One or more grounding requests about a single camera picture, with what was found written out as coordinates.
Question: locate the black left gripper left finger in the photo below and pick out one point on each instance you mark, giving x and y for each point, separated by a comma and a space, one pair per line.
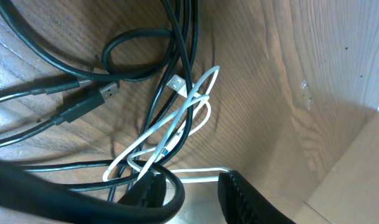
148, 192

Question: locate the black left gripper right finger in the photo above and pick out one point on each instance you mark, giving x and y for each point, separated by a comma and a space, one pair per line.
241, 203

